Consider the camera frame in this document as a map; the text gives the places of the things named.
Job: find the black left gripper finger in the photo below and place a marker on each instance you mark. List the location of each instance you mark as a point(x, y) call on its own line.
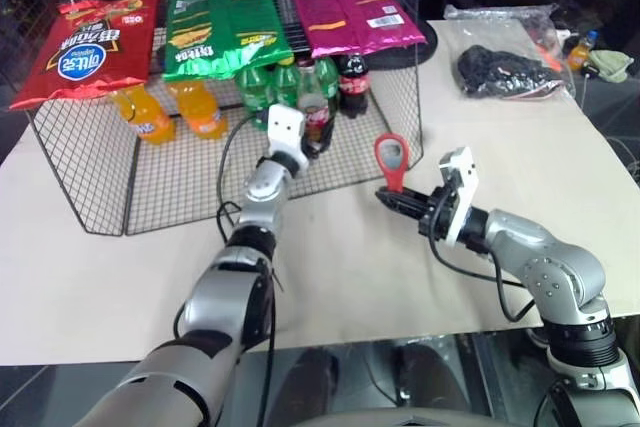
point(330, 129)

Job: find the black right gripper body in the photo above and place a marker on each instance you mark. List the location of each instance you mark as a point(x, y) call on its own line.
point(437, 214)

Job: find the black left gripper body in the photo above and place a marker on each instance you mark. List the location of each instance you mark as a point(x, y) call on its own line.
point(311, 148)

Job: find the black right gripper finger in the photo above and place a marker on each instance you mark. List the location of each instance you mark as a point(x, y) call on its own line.
point(404, 209)
point(407, 195)

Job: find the clear glass bottle red label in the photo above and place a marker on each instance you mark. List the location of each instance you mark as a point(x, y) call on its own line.
point(316, 112)

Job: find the red bottle opener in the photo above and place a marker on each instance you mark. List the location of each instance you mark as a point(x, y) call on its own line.
point(392, 159)

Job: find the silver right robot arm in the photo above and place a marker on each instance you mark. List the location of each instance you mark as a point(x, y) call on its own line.
point(555, 272)

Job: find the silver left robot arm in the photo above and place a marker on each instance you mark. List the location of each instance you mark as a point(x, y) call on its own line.
point(220, 292)

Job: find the dark cola plastic bottle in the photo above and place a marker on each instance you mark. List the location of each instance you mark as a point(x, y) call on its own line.
point(354, 84)

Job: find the green soda plastic bottle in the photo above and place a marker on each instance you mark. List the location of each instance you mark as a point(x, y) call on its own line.
point(286, 82)
point(327, 74)
point(252, 89)

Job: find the orange soda plastic bottle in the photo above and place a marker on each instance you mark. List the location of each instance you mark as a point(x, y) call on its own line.
point(145, 117)
point(202, 112)

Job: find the small orange drink bottle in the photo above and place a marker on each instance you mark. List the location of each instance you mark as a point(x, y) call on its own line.
point(580, 52)

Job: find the magenta chip bag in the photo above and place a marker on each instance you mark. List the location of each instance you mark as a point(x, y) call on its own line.
point(350, 12)

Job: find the green chip bag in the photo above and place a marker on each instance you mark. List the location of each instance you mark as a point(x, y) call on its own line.
point(225, 27)

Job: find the black mesh bundle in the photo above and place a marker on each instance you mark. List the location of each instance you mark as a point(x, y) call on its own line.
point(495, 69)

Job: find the clear plastic bag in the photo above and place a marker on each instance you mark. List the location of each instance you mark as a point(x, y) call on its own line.
point(520, 22)

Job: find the green cloth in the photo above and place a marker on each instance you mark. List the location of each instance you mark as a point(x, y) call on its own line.
point(612, 64)

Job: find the red chip bag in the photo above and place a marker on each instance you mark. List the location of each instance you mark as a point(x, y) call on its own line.
point(95, 47)

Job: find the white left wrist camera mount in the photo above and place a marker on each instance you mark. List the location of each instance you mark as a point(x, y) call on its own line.
point(285, 127)

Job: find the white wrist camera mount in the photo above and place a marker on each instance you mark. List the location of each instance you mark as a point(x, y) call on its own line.
point(285, 127)
point(467, 182)

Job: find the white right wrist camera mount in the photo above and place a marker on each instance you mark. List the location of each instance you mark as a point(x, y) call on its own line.
point(467, 182)

